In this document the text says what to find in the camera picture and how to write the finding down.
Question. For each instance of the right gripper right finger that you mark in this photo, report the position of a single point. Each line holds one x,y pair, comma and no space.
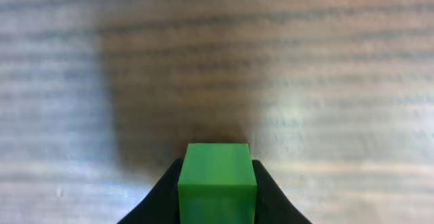
274,203

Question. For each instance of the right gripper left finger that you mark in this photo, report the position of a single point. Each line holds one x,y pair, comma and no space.
159,203

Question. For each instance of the green cube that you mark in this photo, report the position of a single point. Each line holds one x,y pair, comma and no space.
217,183

